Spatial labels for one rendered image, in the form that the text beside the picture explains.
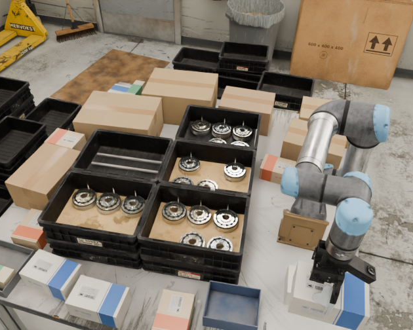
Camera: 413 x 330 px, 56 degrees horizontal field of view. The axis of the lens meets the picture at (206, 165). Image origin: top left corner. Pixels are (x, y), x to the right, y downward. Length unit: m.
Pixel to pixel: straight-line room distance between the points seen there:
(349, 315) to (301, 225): 0.59
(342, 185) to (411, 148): 2.75
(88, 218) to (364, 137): 1.12
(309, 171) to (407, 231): 2.05
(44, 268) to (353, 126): 1.24
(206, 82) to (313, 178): 1.46
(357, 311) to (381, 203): 2.02
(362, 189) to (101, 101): 1.60
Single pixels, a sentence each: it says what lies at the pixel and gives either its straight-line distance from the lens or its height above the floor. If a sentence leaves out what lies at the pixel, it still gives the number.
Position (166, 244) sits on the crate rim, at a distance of 1.47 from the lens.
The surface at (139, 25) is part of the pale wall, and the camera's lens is 4.98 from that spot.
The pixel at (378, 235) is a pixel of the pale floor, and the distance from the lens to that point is 2.92.
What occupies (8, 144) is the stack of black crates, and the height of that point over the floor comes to 0.49.
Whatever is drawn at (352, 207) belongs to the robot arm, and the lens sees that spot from 0.93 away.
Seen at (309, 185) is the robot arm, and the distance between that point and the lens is 1.01.
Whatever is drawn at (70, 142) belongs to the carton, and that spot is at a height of 0.85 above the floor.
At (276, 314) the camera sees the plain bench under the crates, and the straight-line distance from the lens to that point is 1.61.
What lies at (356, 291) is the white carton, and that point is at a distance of 1.21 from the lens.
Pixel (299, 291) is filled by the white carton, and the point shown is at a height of 1.14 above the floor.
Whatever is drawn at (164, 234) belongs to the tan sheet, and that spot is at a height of 0.83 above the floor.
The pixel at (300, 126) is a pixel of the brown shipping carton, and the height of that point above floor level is 0.86.
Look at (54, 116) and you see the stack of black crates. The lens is 3.15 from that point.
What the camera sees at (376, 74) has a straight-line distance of 4.40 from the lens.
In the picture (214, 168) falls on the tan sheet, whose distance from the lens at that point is 1.88.
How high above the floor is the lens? 2.12
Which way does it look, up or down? 43 degrees down
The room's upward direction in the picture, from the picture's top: 1 degrees clockwise
